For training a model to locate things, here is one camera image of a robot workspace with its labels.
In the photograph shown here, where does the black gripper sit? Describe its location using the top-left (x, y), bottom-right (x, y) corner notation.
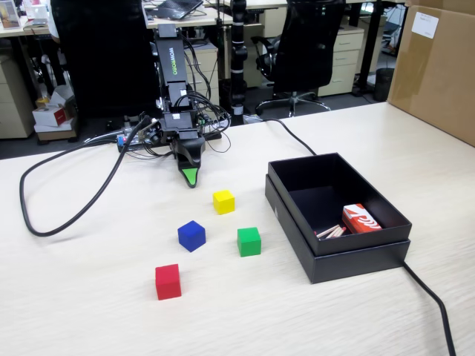
top-left (160, 112), bottom-right (207, 189)

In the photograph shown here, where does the green cube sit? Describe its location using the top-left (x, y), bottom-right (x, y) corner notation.
top-left (237, 227), bottom-right (262, 257)

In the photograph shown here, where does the yellow cube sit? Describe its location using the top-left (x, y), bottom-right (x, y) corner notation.
top-left (212, 189), bottom-right (236, 216)

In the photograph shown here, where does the blue cube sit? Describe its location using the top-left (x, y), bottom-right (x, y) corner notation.
top-left (177, 220), bottom-right (207, 254)

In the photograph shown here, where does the red cube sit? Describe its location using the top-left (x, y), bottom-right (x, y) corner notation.
top-left (154, 263), bottom-right (183, 301)

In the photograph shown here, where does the controller board with strip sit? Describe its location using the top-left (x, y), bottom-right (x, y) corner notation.
top-left (117, 128), bottom-right (223, 154)

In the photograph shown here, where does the beige drawer cabinet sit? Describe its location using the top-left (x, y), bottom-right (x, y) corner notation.
top-left (183, 40), bottom-right (220, 108)
top-left (317, 27), bottom-right (365, 98)
top-left (0, 47), bottom-right (36, 140)

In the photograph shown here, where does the black vertical pole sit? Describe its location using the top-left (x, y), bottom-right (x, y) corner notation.
top-left (229, 0), bottom-right (249, 125)

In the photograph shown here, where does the black solid-back office chair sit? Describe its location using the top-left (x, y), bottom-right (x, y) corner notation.
top-left (50, 0), bottom-right (160, 129)

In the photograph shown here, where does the beige office desk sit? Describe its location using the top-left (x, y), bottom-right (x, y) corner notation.
top-left (0, 5), bottom-right (235, 38)

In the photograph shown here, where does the small white red box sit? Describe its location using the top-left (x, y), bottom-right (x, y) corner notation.
top-left (32, 103), bottom-right (75, 129)

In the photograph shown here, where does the black laptop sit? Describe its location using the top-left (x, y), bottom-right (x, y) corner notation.
top-left (152, 0), bottom-right (204, 21)

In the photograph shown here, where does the black mesh office chair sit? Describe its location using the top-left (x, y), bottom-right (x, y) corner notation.
top-left (250, 0), bottom-right (346, 118)

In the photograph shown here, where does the black box tray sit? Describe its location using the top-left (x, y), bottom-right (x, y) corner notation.
top-left (267, 151), bottom-right (413, 257)

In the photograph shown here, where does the orange matchbox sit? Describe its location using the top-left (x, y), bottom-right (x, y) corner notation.
top-left (341, 203), bottom-right (383, 235)

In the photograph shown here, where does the black open box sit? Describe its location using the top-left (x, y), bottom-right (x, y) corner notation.
top-left (264, 174), bottom-right (412, 285)

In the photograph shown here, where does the black trash bin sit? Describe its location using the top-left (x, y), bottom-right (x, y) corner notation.
top-left (373, 67), bottom-right (395, 102)

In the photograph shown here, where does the framed picture card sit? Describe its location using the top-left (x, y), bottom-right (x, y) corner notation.
top-left (0, 0), bottom-right (22, 30)

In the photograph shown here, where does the large cardboard box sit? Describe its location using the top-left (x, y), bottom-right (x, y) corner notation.
top-left (386, 0), bottom-right (475, 144)

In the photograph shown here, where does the white shipping label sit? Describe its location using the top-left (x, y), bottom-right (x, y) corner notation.
top-left (412, 11), bottom-right (439, 39)

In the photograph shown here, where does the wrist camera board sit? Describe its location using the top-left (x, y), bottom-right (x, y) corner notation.
top-left (139, 118), bottom-right (164, 145)

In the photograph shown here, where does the thick black camera cable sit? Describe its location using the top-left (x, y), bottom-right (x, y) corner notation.
top-left (19, 116), bottom-right (151, 237)

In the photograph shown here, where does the thick black table cable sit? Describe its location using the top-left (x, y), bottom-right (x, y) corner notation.
top-left (259, 118), bottom-right (457, 356)

